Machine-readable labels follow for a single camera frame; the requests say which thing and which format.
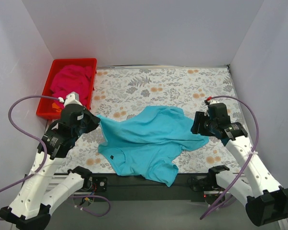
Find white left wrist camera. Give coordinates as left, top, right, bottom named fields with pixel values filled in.
left=58, top=92, right=82, bottom=110

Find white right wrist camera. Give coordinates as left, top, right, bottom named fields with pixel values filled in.
left=204, top=97, right=221, bottom=108

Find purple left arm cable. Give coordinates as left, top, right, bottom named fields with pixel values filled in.
left=0, top=94, right=111, bottom=220

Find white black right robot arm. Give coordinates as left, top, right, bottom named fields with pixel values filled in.
left=191, top=99, right=288, bottom=226

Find magenta t shirt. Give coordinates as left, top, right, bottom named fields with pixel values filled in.
left=50, top=65, right=93, bottom=105

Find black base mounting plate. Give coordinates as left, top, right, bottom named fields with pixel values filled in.
left=75, top=173, right=224, bottom=202

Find aluminium frame rail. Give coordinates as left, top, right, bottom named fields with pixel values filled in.
left=24, top=173, right=70, bottom=192

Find orange cloth in bin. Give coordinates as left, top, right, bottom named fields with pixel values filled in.
left=51, top=103, right=62, bottom=113

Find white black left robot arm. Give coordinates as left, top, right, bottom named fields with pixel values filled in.
left=0, top=104, right=100, bottom=230

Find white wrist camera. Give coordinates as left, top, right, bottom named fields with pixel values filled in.
left=58, top=92, right=82, bottom=110
left=204, top=97, right=221, bottom=108

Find turquoise t shirt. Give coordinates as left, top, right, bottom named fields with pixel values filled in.
left=98, top=106, right=209, bottom=187

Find red plastic bin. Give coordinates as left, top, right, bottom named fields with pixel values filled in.
left=42, top=58, right=97, bottom=109

